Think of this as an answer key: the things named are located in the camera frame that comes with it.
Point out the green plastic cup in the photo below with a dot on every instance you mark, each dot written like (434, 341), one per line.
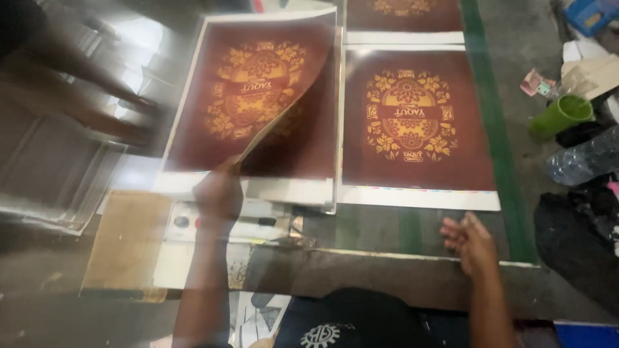
(561, 116)

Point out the blue plastic box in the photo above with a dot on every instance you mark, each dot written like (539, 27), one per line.
(592, 14)

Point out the black cloth heap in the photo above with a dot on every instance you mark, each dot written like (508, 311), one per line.
(570, 241)

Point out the black round button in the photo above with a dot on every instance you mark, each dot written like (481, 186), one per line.
(181, 221)

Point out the person's right fingers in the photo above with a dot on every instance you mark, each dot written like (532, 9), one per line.
(457, 229)

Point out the blue container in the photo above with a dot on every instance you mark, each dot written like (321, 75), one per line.
(587, 336)

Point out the white control panel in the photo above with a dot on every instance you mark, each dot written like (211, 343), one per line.
(251, 227)

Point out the person's left hand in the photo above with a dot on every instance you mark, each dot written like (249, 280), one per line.
(217, 196)

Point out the stack of maroon printed sheets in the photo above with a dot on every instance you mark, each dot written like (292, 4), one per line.
(304, 145)

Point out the brown paper sheet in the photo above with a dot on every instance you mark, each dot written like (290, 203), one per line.
(592, 75)

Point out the clear plastic bottle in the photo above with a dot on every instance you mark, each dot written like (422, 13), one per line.
(585, 159)

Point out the person's left fingers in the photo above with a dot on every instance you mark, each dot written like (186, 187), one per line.
(231, 167)

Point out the brown cardboard piece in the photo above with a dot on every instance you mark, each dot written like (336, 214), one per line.
(128, 241)

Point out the green conveyor belt strip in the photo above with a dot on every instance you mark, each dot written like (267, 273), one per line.
(411, 232)
(498, 135)

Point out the flat maroon printed sheet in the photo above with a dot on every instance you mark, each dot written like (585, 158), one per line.
(411, 116)
(404, 12)

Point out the person's black printed shirt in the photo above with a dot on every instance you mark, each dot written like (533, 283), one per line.
(358, 319)

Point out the pink paper scrap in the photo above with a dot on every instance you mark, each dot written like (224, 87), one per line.
(536, 83)

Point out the person's right hand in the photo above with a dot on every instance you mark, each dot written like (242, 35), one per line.
(476, 246)

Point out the curled maroon printed sheet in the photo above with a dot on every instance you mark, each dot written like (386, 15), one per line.
(242, 87)

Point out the black and white paper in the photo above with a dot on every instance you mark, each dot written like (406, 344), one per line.
(256, 316)

